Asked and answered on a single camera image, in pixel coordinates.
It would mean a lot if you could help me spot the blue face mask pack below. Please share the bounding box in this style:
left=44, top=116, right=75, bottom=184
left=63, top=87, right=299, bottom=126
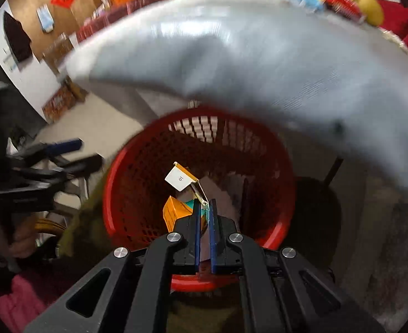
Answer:
left=36, top=3, right=55, bottom=33

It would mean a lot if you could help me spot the dark hanging cloth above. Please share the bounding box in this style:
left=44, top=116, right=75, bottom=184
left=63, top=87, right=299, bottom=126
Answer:
left=3, top=10, right=33, bottom=62

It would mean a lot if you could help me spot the person's left hand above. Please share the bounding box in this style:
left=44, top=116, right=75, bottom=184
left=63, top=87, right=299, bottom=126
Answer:
left=0, top=211, right=38, bottom=261

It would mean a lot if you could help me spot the red cushion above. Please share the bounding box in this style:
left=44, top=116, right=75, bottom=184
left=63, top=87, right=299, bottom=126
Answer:
left=377, top=0, right=408, bottom=54

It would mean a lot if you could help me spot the red plastic mesh basket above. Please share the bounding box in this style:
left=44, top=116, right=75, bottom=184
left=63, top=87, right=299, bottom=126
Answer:
left=102, top=107, right=296, bottom=294

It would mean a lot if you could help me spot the orange white carton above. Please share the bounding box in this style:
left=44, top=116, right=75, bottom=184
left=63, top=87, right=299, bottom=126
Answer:
left=162, top=161, right=211, bottom=233

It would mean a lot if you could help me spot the red plastic table cover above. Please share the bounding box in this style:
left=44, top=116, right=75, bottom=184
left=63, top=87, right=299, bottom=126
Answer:
left=75, top=0, right=177, bottom=42

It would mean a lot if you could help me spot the white tablecloth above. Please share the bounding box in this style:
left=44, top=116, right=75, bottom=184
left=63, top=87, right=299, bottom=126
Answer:
left=63, top=0, right=408, bottom=198

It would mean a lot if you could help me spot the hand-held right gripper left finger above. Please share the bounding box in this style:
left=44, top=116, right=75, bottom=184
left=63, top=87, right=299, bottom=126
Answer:
left=24, top=201, right=203, bottom=333

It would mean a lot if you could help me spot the black table frame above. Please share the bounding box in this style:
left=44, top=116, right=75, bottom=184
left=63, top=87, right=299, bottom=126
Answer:
left=324, top=158, right=343, bottom=186

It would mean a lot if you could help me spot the pink garment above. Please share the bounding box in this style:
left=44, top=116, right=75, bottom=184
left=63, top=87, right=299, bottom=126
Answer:
left=0, top=250, right=52, bottom=333

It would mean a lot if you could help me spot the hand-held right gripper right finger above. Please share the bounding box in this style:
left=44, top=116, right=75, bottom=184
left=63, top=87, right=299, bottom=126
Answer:
left=210, top=199, right=388, bottom=333

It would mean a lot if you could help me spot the red printed floor box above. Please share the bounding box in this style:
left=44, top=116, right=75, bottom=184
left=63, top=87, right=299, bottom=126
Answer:
left=42, top=85, right=78, bottom=123

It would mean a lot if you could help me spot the red snack packet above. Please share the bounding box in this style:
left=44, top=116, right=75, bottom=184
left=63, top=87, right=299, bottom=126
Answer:
left=317, top=0, right=366, bottom=25

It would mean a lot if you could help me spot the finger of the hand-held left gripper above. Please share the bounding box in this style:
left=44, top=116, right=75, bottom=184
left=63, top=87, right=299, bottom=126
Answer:
left=17, top=155, right=102, bottom=181
left=17, top=139, right=83, bottom=162

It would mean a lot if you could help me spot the yellow pomelo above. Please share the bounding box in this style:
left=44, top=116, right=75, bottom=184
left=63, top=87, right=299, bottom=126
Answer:
left=350, top=0, right=385, bottom=27

